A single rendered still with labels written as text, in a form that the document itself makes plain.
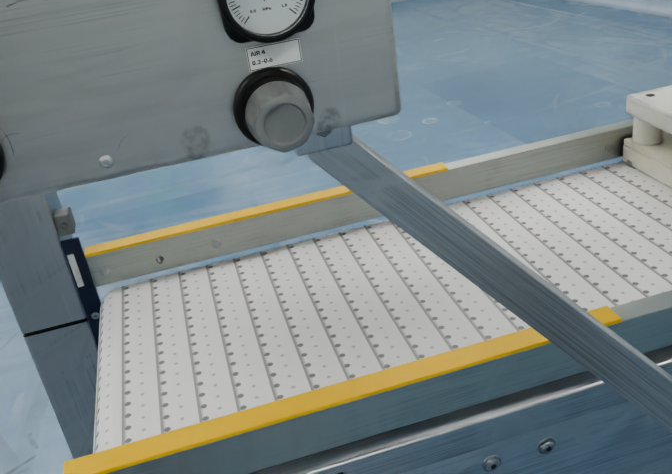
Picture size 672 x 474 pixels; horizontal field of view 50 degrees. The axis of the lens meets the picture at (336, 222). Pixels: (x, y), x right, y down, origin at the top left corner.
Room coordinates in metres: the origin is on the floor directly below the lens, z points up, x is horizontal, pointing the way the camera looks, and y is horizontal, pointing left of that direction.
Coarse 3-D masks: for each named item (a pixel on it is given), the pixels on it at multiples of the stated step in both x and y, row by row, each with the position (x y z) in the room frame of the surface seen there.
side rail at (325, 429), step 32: (640, 320) 0.36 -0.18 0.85; (544, 352) 0.35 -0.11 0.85; (416, 384) 0.33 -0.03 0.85; (448, 384) 0.33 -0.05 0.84; (480, 384) 0.34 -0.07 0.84; (512, 384) 0.34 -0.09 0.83; (320, 416) 0.32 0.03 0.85; (352, 416) 0.32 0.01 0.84; (384, 416) 0.33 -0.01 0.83; (416, 416) 0.33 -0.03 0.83; (192, 448) 0.31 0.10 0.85; (224, 448) 0.31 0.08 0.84; (256, 448) 0.31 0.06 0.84; (288, 448) 0.31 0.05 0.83; (320, 448) 0.32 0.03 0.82
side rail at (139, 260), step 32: (608, 128) 0.66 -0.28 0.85; (480, 160) 0.63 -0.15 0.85; (512, 160) 0.64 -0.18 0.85; (544, 160) 0.64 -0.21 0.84; (576, 160) 0.65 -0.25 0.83; (448, 192) 0.62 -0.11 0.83; (224, 224) 0.58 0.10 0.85; (256, 224) 0.59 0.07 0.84; (288, 224) 0.59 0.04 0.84; (320, 224) 0.60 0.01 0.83; (96, 256) 0.56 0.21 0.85; (128, 256) 0.56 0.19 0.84; (192, 256) 0.57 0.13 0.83
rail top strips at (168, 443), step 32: (320, 192) 0.61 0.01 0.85; (352, 192) 0.60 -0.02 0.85; (192, 224) 0.58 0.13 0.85; (608, 320) 0.36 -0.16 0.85; (448, 352) 0.35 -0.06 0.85; (480, 352) 0.35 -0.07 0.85; (512, 352) 0.34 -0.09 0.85; (352, 384) 0.33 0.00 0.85; (384, 384) 0.33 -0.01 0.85; (224, 416) 0.32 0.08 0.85; (256, 416) 0.32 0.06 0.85; (288, 416) 0.32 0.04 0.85; (128, 448) 0.31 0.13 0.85; (160, 448) 0.31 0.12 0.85
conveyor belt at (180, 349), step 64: (512, 192) 0.63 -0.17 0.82; (576, 192) 0.61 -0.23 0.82; (640, 192) 0.59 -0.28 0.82; (256, 256) 0.58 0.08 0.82; (320, 256) 0.56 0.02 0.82; (384, 256) 0.54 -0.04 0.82; (576, 256) 0.49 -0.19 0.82; (640, 256) 0.48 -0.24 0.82; (128, 320) 0.50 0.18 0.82; (192, 320) 0.49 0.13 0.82; (256, 320) 0.47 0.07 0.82; (320, 320) 0.46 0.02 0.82; (384, 320) 0.45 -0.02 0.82; (448, 320) 0.43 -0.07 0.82; (512, 320) 0.42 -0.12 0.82; (128, 384) 0.42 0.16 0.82; (192, 384) 0.41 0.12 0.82; (256, 384) 0.40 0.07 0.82; (320, 384) 0.38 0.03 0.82
